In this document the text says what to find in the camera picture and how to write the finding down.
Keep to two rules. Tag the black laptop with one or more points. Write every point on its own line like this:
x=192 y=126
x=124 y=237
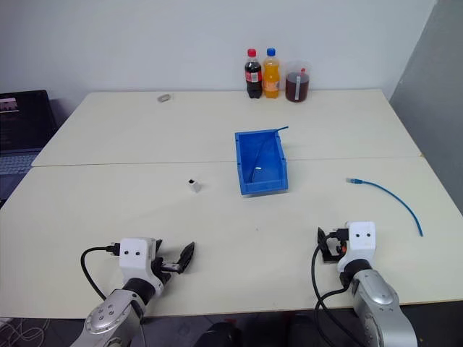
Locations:
x=25 y=119

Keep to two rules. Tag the cola bottle red cap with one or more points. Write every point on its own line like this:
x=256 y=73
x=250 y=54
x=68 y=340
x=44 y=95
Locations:
x=253 y=77

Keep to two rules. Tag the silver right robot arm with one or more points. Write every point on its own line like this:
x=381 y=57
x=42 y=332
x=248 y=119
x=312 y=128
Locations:
x=380 y=307

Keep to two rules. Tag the dark rounded shape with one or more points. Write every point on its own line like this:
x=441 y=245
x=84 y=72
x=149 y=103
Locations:
x=217 y=336

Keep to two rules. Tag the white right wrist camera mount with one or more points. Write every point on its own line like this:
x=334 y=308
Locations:
x=361 y=246

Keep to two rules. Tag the orange soda bottle blue cap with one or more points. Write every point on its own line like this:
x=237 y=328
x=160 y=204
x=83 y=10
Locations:
x=271 y=79

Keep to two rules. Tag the blue plastic storage bin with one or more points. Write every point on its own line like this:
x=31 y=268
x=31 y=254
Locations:
x=267 y=188

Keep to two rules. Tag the clear pitcher dark red liquid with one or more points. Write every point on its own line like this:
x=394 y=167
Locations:
x=298 y=88

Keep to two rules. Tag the small white adapter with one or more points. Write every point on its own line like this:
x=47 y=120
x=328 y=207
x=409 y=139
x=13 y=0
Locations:
x=195 y=187

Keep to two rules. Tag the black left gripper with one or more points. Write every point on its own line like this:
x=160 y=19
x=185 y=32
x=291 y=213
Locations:
x=159 y=269

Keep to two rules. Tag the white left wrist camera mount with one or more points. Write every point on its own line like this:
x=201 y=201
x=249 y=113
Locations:
x=134 y=260

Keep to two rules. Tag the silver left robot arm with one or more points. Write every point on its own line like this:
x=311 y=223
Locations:
x=108 y=314

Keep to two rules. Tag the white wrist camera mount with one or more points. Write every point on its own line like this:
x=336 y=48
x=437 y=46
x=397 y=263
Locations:
x=134 y=260
x=361 y=246

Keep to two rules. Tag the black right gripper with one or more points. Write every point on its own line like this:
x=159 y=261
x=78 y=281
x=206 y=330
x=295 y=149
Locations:
x=332 y=251

